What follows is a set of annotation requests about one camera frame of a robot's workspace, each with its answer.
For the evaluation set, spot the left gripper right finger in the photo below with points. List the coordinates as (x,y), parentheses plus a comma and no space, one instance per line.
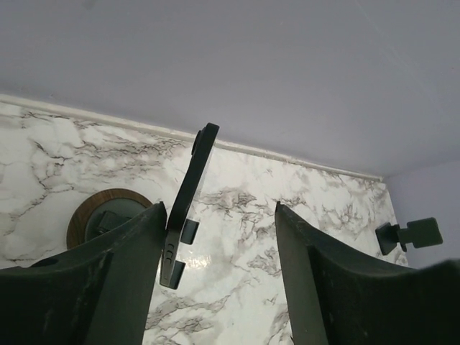
(339,295)

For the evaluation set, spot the black phone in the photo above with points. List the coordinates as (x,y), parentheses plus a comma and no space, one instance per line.
(180,229)

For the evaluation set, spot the black stand back right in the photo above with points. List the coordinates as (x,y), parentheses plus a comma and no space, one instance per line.
(420,233)

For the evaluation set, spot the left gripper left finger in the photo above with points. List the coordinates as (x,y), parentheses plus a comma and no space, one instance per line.
(96,293)

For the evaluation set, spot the round stand back left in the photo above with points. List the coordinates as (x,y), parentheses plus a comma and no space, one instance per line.
(103,212)

